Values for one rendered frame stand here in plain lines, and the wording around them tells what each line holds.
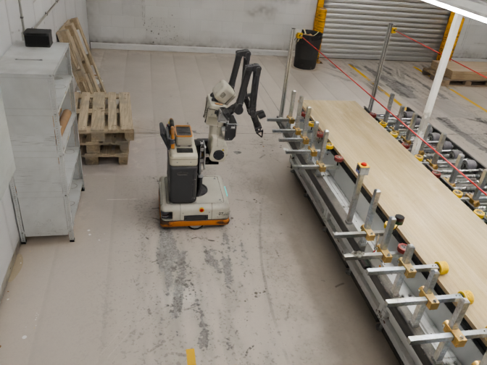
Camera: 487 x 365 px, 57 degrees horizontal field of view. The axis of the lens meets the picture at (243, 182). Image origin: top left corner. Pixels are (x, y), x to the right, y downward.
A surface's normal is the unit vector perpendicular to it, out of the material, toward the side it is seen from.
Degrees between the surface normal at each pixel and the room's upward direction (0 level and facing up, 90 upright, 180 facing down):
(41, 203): 90
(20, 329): 0
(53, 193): 90
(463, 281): 0
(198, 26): 90
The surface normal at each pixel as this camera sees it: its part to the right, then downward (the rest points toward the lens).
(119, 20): 0.18, 0.52
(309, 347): 0.09, -0.85
